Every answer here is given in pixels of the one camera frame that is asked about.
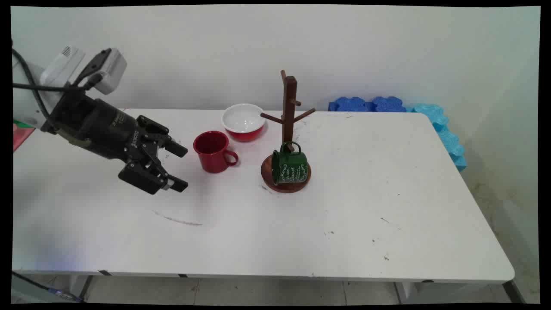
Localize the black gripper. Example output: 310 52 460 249
51 91 189 195

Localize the green enamel mug white print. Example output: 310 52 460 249
271 141 310 186

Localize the red enamel mug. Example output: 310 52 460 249
193 130 239 174

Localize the red bowl white inside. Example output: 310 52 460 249
221 103 267 143

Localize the red flat object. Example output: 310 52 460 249
13 125 36 152

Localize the brown wooden mug tree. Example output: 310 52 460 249
260 70 316 194

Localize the white table leg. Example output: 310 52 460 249
68 275 93 303

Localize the dark blue foam mat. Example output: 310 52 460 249
328 96 373 112
371 96 408 113

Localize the light blue foam mat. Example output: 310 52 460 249
406 103 468 173

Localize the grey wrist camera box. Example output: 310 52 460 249
74 48 128 96

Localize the black floor cable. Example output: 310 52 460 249
12 271 85 303

